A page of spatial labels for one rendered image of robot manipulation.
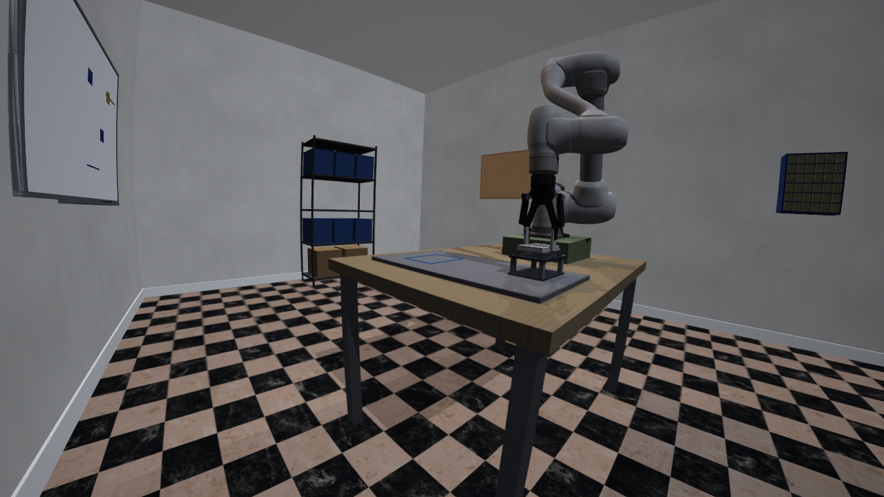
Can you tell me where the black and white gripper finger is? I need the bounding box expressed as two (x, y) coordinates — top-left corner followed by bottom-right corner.
(541, 193), (565, 251)
(519, 193), (539, 244)

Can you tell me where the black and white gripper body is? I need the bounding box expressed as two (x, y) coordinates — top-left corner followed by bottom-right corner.
(529, 174), (556, 205)

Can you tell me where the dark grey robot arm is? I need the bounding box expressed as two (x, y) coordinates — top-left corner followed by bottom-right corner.
(528, 52), (629, 224)

